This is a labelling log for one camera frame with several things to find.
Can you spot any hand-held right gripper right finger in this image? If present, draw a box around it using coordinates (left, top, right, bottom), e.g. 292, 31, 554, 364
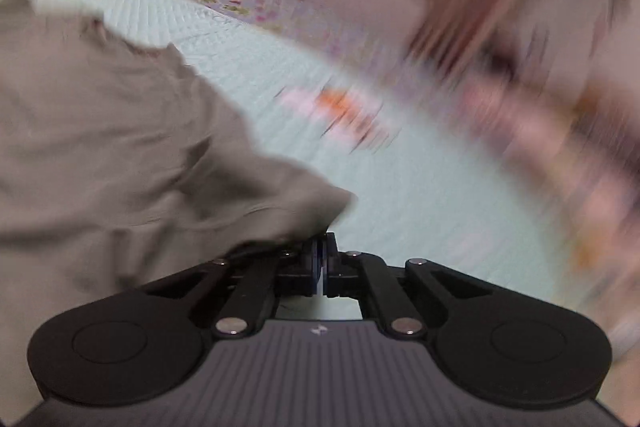
325, 233, 496, 339

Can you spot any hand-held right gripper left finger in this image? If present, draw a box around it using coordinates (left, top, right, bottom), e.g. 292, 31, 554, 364
145, 237, 323, 339

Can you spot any grey t-shirt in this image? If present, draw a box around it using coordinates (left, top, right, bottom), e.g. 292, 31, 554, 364
0, 0, 358, 408

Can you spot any bee print quilted blanket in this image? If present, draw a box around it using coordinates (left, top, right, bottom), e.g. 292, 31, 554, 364
0, 0, 601, 323

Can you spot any purple floral bedsheet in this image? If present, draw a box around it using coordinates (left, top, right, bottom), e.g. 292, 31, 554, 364
135, 0, 501, 108

